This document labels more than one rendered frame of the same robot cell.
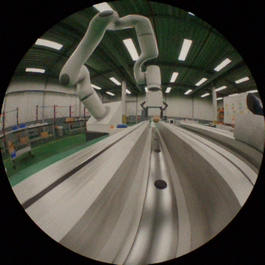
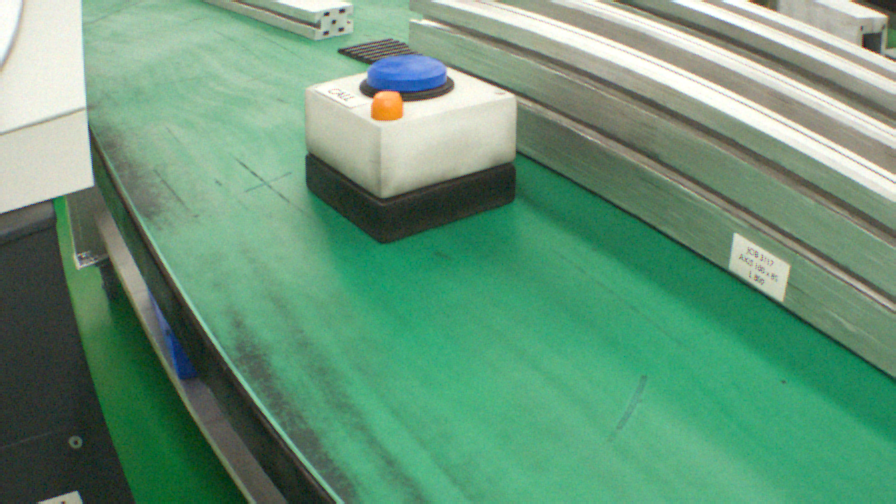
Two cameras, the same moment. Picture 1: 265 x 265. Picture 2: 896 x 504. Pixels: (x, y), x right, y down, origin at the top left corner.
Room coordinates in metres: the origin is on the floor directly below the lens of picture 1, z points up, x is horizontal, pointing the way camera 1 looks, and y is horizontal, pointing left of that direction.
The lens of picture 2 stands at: (0.02, 0.37, 0.99)
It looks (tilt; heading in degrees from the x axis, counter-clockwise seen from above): 29 degrees down; 310
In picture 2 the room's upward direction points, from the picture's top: 1 degrees clockwise
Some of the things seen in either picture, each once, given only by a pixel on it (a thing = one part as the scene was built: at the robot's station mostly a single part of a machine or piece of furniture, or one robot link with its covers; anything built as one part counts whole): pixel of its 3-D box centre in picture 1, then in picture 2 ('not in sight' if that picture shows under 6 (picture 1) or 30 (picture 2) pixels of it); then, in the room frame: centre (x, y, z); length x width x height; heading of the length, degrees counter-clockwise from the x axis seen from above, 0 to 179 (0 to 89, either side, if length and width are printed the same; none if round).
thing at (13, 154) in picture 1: (16, 143); not in sight; (0.27, 3.01, 0.50); 1.03 x 0.55 x 1.01; 176
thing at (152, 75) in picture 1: (152, 76); not in sight; (0.45, -0.12, 1.14); 0.09 x 0.08 x 0.13; 70
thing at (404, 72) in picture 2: (121, 126); (406, 80); (0.31, 0.04, 0.84); 0.04 x 0.04 x 0.02
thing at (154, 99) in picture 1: (154, 98); not in sight; (0.45, -0.13, 1.00); 0.10 x 0.07 x 0.11; 75
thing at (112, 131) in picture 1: (123, 134); (420, 134); (0.31, 0.04, 0.81); 0.10 x 0.08 x 0.06; 76
